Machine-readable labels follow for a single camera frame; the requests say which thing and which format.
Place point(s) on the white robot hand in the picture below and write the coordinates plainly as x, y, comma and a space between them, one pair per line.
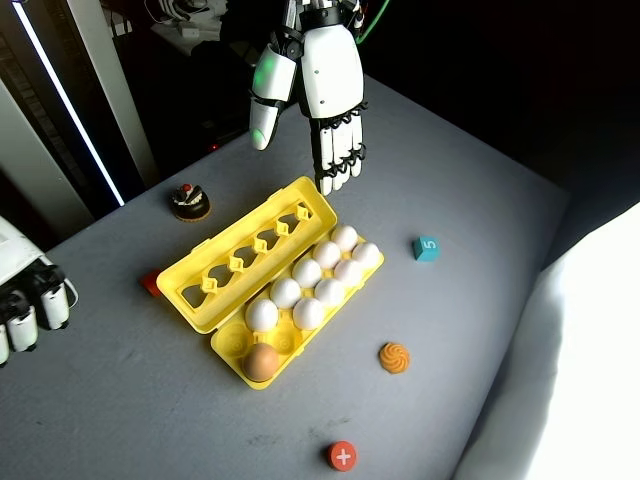
20, 260
330, 70

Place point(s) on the brown toy egg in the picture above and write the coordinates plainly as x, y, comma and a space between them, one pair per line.
261, 362

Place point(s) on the yellow plastic egg carton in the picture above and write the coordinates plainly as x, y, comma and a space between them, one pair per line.
240, 260

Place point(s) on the red toy block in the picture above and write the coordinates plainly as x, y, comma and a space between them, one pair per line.
150, 283

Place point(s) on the white light strip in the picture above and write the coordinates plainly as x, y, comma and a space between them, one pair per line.
67, 100

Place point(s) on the grey table cloth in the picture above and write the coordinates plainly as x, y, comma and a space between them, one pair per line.
450, 200

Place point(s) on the toy chocolate cake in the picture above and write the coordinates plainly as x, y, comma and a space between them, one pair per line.
190, 202

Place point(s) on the teal number five cube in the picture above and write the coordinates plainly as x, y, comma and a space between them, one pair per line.
426, 248

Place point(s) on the orange swirl toy cookie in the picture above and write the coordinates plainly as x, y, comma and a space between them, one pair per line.
394, 357

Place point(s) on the red plus sign disc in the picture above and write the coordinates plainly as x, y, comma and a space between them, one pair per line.
343, 455

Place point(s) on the white fabric sheet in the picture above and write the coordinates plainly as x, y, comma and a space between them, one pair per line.
585, 350

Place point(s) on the white upright post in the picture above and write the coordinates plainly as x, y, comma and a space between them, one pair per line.
115, 90

